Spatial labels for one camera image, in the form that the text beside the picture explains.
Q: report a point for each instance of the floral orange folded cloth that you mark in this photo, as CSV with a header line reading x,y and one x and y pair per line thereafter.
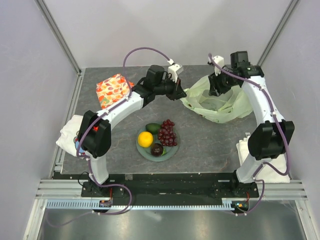
x,y
111,90

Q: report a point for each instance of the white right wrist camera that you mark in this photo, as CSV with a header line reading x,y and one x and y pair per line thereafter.
x,y
218,63

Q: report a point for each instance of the teal round plate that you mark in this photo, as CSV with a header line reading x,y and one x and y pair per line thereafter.
x,y
168,151

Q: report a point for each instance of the green fake avocado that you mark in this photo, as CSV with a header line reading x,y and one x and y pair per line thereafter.
x,y
153,128

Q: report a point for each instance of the colourful printed cloth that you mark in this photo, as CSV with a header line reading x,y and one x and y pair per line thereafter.
x,y
76,143

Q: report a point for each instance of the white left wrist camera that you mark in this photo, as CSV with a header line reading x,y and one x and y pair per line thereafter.
x,y
174,69

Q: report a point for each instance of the light green plastic bag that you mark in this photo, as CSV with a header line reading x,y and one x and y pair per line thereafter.
x,y
218,109

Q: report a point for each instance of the slotted grey cable duct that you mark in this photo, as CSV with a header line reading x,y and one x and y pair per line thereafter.
x,y
90,204

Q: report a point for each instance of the dark red fake grapes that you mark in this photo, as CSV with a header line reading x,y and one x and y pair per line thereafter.
x,y
167,135

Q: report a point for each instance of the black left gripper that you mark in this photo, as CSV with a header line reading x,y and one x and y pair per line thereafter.
x,y
178,92

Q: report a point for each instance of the white folded towel left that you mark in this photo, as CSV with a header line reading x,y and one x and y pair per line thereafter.
x,y
67,134

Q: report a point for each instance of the dark purple fake plum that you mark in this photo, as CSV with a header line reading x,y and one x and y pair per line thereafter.
x,y
157,150

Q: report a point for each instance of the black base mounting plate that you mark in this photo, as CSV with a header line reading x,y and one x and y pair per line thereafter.
x,y
217,185

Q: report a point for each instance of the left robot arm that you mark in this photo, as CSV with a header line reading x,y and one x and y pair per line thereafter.
x,y
95,132

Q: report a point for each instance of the aluminium frame post right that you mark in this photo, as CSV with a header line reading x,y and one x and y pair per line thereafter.
x,y
290,9

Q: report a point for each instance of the aluminium front rail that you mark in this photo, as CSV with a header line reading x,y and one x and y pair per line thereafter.
x,y
70,189

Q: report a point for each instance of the yellow fake orange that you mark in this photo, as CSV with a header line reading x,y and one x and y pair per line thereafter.
x,y
145,139

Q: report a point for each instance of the aluminium frame post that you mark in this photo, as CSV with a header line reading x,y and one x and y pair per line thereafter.
x,y
290,9
58,34

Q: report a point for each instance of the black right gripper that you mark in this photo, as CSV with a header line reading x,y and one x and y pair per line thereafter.
x,y
216,89

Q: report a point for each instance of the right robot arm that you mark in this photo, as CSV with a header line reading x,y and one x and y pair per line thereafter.
x,y
268,145

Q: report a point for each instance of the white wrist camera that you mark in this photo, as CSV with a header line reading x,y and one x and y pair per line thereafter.
x,y
174,69
218,63

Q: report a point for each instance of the white folded towel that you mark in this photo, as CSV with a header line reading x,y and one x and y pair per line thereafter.
x,y
267,174
67,134

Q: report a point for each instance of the aluminium frame post left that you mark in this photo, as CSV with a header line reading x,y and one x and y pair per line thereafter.
x,y
58,34

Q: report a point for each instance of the white folded towel right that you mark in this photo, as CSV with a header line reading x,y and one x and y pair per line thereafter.
x,y
267,174

